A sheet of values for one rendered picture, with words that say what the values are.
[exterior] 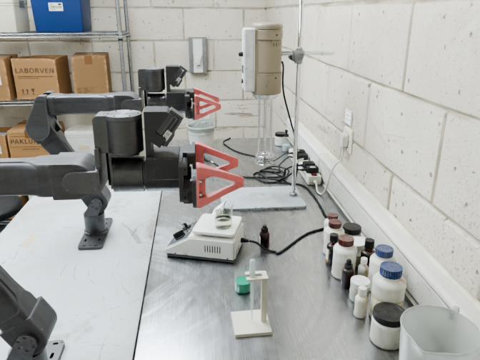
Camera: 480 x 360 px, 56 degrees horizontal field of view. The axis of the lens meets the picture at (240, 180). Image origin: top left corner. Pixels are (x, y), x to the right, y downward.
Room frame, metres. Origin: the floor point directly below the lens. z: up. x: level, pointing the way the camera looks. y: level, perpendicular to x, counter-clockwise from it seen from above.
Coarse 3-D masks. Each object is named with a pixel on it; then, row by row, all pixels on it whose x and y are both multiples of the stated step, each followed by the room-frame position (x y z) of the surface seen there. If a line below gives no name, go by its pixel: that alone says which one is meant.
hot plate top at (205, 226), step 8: (208, 216) 1.20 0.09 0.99; (232, 216) 1.20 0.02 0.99; (240, 216) 1.20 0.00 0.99; (200, 224) 1.15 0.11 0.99; (208, 224) 1.15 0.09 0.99; (232, 224) 1.15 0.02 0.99; (192, 232) 1.11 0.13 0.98; (200, 232) 1.10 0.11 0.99; (208, 232) 1.10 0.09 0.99; (216, 232) 1.10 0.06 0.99; (224, 232) 1.10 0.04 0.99; (232, 232) 1.10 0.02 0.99
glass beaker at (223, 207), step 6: (222, 198) 1.16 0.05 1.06; (216, 204) 1.15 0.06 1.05; (222, 204) 1.15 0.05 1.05; (228, 204) 1.15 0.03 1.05; (216, 210) 1.11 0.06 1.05; (222, 210) 1.11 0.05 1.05; (228, 210) 1.11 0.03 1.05; (216, 216) 1.11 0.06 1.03; (222, 216) 1.11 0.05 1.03; (228, 216) 1.11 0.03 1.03; (216, 222) 1.11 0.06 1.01; (222, 222) 1.11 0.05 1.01; (228, 222) 1.11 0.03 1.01; (216, 228) 1.11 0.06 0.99; (222, 228) 1.11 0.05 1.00; (228, 228) 1.11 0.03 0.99
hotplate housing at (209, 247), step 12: (240, 228) 1.17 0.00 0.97; (192, 240) 1.10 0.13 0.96; (204, 240) 1.10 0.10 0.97; (216, 240) 1.09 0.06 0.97; (228, 240) 1.09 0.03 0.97; (240, 240) 1.15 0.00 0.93; (168, 252) 1.12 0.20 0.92; (180, 252) 1.11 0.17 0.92; (192, 252) 1.10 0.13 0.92; (204, 252) 1.10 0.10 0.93; (216, 252) 1.09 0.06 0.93; (228, 252) 1.08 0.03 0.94
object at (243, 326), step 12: (252, 276) 0.82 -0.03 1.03; (264, 276) 0.82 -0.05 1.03; (264, 288) 0.82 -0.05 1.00; (264, 300) 0.82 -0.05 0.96; (240, 312) 0.86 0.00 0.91; (264, 312) 0.82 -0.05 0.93; (240, 324) 0.81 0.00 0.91; (252, 324) 0.81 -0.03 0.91; (264, 324) 0.81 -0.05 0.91; (240, 336) 0.78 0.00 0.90
